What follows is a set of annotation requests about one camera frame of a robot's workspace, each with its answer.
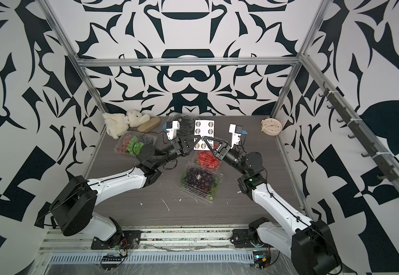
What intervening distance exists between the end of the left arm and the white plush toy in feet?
1.84

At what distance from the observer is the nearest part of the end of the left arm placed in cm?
62

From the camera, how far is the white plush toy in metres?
1.06

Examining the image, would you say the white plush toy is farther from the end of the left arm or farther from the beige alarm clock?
the beige alarm clock
